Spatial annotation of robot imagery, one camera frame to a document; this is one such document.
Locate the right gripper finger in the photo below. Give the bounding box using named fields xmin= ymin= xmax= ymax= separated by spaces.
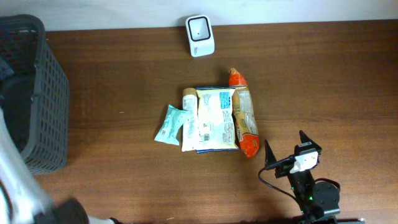
xmin=264 ymin=139 xmax=277 ymax=167
xmin=299 ymin=130 xmax=314 ymax=146

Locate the orange biscuit packet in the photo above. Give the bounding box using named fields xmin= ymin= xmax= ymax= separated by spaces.
xmin=229 ymin=68 xmax=260 ymax=158

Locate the cream and blue snack bag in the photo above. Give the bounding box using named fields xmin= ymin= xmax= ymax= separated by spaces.
xmin=196 ymin=86 xmax=239 ymax=154

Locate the white tube with tan cap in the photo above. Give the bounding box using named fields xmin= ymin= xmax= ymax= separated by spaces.
xmin=182 ymin=88 xmax=200 ymax=152

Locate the teal wet wipes pack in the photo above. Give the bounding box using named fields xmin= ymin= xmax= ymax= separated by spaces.
xmin=154 ymin=105 xmax=190 ymax=146

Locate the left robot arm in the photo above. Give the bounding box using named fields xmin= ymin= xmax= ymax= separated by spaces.
xmin=1 ymin=113 xmax=120 ymax=224

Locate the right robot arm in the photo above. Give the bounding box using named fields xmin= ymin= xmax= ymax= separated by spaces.
xmin=258 ymin=131 xmax=341 ymax=223

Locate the white barcode scanner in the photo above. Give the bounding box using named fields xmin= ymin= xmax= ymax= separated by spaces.
xmin=185 ymin=15 xmax=215 ymax=57

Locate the grey plastic mesh basket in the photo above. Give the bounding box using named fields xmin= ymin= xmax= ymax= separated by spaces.
xmin=1 ymin=14 xmax=70 ymax=175

